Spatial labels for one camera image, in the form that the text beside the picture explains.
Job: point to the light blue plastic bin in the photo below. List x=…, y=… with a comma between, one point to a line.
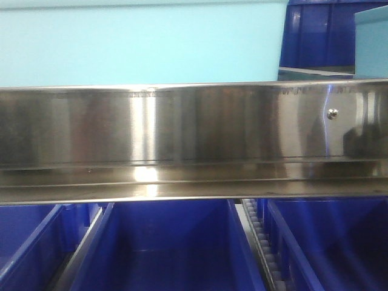
x=139, y=42

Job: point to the blue bin lower middle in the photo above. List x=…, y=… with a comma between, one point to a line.
x=169, y=245

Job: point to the white roller track right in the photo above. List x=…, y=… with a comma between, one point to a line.
x=261, y=246

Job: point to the dark blue bin upper right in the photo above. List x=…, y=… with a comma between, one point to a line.
x=321, y=33

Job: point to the blue bin lower right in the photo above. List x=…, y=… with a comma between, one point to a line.
x=329, y=244

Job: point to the blue bin lower left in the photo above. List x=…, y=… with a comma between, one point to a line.
x=37, y=241

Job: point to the light blue bin far right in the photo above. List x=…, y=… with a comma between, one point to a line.
x=371, y=42

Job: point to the stainless steel shelf front rail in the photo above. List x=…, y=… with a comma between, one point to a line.
x=193, y=141

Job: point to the rail screw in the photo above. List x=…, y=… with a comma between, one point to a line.
x=332, y=113

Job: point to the steel divider rail left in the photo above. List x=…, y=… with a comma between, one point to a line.
x=67, y=273

